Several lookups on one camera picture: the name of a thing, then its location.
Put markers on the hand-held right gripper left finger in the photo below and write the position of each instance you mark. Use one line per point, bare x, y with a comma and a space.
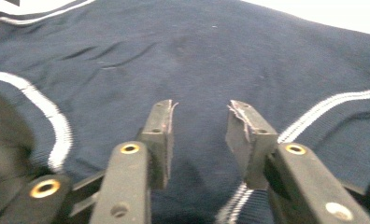
127, 180

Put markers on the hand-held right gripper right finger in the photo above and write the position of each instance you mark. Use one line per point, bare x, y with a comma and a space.
301, 180

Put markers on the dark sleeveless knit vest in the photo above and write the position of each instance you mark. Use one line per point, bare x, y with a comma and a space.
198, 62

